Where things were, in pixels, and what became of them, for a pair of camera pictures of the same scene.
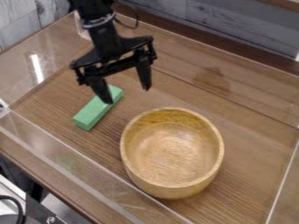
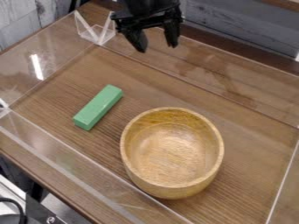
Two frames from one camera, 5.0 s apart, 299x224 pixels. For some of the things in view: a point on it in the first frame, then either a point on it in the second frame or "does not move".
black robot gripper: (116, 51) -> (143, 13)
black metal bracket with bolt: (39, 214) does not move
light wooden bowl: (172, 150) does not move
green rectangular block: (96, 108) does not move
